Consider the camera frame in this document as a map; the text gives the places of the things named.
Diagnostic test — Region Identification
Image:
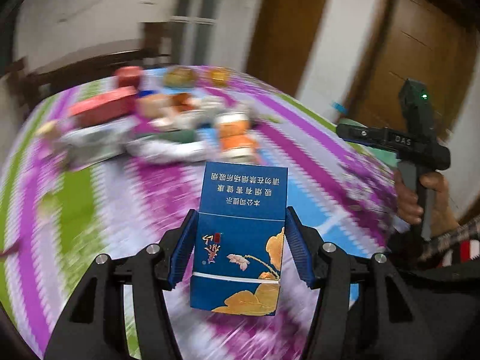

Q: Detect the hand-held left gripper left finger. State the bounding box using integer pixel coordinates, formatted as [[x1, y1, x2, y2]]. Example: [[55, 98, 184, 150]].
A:
[[44, 208, 199, 360]]

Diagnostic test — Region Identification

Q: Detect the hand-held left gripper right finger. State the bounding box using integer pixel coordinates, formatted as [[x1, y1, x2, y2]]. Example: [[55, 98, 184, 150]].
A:
[[284, 205, 441, 360]]

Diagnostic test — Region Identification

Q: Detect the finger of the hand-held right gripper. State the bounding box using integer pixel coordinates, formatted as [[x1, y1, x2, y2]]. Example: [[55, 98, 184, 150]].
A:
[[336, 122, 388, 148]]

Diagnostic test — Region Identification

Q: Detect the blue cigarette pack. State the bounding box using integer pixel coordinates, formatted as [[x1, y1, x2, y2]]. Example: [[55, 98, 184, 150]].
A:
[[189, 160, 289, 316]]

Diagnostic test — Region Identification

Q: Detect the white umbrella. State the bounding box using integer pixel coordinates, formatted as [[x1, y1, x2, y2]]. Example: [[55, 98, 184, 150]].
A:
[[125, 134, 208, 164]]

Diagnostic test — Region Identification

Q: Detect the person's right forearm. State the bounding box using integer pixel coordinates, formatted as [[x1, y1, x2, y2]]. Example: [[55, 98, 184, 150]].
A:
[[419, 218, 480, 268]]

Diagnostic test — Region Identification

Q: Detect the person's right hand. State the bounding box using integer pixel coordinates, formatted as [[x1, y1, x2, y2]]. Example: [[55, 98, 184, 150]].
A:
[[394, 170, 461, 239]]

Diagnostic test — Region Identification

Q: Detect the purple green striped tablecloth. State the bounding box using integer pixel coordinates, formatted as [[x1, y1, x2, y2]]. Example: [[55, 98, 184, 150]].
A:
[[0, 65, 404, 360]]

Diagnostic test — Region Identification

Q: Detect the brown wooden door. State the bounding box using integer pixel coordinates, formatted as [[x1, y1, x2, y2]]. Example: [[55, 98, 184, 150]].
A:
[[247, 0, 335, 80], [337, 0, 471, 141]]

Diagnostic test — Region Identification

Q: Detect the orange white packet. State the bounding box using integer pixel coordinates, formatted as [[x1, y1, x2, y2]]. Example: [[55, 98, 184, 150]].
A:
[[215, 112, 260, 163]]

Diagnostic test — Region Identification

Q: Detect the silver grey packet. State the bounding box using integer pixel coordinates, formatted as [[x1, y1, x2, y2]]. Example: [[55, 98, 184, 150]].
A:
[[59, 125, 125, 166]]

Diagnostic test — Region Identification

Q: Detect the peach box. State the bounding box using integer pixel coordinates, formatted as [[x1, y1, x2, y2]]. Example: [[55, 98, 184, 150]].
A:
[[136, 93, 178, 121]]

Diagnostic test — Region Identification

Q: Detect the person's dark clothing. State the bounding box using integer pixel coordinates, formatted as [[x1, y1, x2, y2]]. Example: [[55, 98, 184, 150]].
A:
[[386, 232, 480, 360]]

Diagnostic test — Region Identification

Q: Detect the red box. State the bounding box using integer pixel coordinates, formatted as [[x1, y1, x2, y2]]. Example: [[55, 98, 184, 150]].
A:
[[68, 85, 139, 125]]

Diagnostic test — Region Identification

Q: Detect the grey glass balcony door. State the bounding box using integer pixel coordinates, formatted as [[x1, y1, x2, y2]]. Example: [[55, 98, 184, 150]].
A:
[[172, 0, 219, 65]]

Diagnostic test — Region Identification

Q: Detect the dark wooden table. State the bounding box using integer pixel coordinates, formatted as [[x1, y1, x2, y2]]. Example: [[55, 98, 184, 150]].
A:
[[26, 48, 151, 94]]

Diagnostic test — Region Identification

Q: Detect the tall-backed wooden chair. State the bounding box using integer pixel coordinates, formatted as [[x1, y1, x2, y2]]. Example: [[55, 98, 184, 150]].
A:
[[142, 22, 178, 69]]

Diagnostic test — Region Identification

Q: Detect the low wooden chair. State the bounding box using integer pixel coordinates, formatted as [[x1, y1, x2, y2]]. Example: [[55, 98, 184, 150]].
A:
[[9, 57, 43, 96]]

